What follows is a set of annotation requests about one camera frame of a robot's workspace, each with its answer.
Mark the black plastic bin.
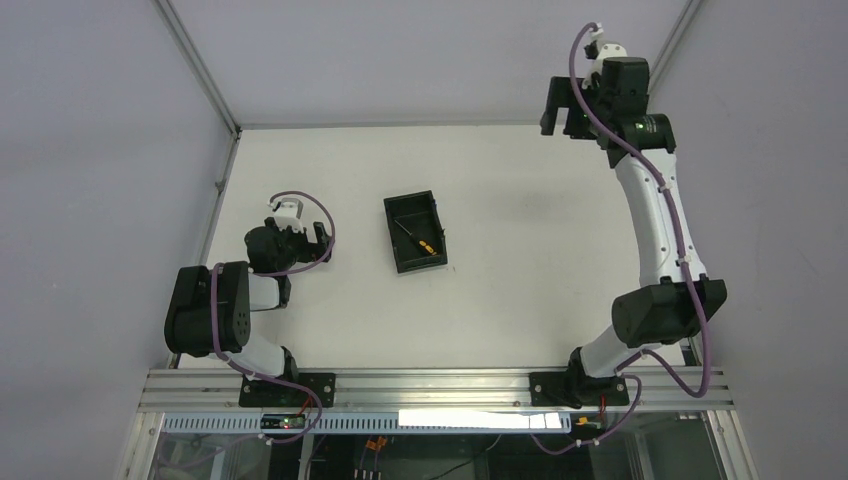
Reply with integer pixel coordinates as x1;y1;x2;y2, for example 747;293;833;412
383;190;448;275

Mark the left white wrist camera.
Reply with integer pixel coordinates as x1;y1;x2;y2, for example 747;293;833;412
272;200;304;234

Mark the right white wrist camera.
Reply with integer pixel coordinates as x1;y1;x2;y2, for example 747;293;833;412
584;41;628;78

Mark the white label strip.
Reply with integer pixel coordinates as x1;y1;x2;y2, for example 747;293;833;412
398;409;571;430

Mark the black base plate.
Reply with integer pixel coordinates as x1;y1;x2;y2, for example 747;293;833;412
528;370;630;409
238;372;337;408

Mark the grey slotted cable duct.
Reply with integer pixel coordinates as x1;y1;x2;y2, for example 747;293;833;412
162;411;572;435

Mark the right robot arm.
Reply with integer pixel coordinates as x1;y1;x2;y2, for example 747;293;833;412
540;56;727;406

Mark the aluminium rail frame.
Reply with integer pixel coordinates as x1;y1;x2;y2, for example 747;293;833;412
138;366;736;413

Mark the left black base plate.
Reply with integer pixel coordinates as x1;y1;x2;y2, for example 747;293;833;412
238;372;337;408

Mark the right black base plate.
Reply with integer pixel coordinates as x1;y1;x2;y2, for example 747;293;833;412
528;370;630;409

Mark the yellow black screwdriver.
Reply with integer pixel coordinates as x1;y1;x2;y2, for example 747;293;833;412
393;219;438;256

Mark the small green circuit board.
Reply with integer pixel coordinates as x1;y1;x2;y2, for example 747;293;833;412
260;414;307;431

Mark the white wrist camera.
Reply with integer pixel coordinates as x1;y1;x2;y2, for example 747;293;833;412
584;41;628;78
272;200;304;234

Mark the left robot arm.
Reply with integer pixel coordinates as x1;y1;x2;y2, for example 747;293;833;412
164;218;331;384

